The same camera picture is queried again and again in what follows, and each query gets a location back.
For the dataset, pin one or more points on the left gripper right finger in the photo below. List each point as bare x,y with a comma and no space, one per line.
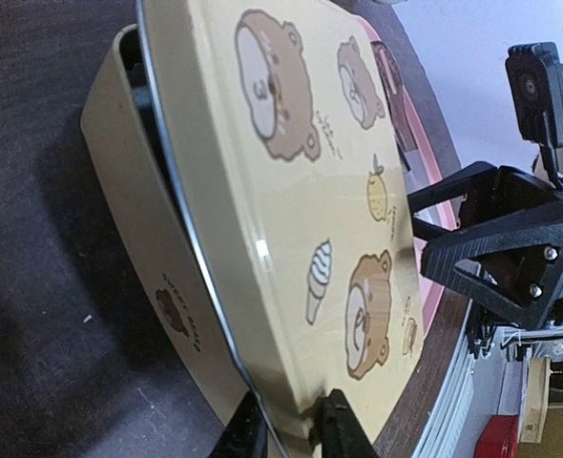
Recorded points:
339,430

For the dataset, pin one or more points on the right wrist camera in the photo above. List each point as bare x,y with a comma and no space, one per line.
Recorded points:
535,74

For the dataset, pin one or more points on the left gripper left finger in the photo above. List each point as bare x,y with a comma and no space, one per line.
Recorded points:
246,434

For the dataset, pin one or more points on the bear print tin lid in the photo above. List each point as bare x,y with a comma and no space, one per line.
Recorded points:
344,272

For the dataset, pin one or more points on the aluminium front rail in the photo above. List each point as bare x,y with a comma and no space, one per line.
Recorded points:
468,397

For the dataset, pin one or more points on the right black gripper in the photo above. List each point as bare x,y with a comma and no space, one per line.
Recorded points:
507,255

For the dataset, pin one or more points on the beige tin box base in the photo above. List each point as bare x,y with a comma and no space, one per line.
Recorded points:
157,238

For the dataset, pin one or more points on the pink plastic tray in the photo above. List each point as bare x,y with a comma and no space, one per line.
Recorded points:
420,166

